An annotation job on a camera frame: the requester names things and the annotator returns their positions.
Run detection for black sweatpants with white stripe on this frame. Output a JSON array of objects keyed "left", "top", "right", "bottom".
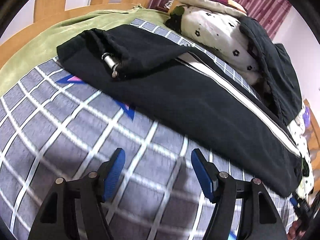
[{"left": 56, "top": 24, "right": 302, "bottom": 197}]

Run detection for person right hand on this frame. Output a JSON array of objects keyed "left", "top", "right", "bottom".
[{"left": 287, "top": 219, "right": 305, "bottom": 240}]

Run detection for purple plush toy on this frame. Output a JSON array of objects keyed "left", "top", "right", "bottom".
[{"left": 303, "top": 106, "right": 311, "bottom": 127}]

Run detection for grey checked bed sheet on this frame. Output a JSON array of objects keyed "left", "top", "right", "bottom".
[{"left": 0, "top": 17, "right": 298, "bottom": 240}]

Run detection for black padded jacket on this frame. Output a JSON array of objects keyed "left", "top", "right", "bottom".
[{"left": 239, "top": 16, "right": 302, "bottom": 126}]

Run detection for green blanket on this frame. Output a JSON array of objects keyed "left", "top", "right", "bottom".
[{"left": 1, "top": 6, "right": 169, "bottom": 95}]

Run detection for white floral quilt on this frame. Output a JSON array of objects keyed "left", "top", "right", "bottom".
[{"left": 166, "top": 5, "right": 314, "bottom": 197}]

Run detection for purple patterned pillow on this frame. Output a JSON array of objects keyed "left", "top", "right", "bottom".
[{"left": 175, "top": 0, "right": 247, "bottom": 17}]

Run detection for wooden bed frame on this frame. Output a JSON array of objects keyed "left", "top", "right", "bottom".
[{"left": 0, "top": 0, "right": 320, "bottom": 190}]

